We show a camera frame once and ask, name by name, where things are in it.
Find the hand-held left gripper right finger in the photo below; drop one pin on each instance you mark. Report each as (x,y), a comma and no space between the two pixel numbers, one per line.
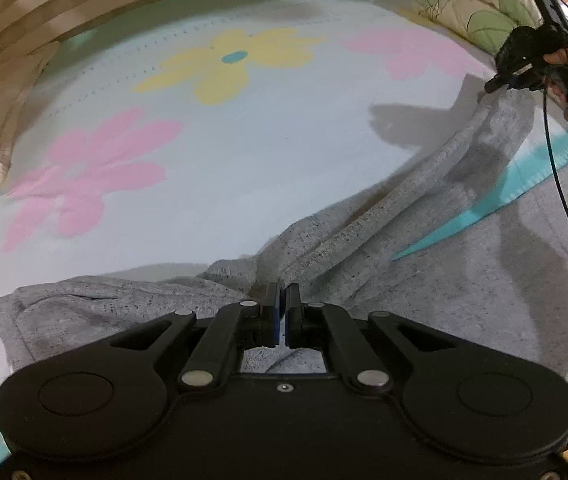
(290,312)

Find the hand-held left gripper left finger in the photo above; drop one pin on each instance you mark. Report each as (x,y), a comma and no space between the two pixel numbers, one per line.
(275,312)

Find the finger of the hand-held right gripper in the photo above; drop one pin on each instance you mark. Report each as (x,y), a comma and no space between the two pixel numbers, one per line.
(501,82)

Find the grey pants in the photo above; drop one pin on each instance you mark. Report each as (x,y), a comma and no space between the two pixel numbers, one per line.
(413,270)

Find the leaf-print pillow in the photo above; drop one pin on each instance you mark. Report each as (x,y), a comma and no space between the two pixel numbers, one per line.
(478,5)

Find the flower print blanket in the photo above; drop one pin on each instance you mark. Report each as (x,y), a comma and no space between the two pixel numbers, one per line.
(264,135)

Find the beige pillow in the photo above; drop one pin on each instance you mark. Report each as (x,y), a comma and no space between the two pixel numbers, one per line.
(4,110)

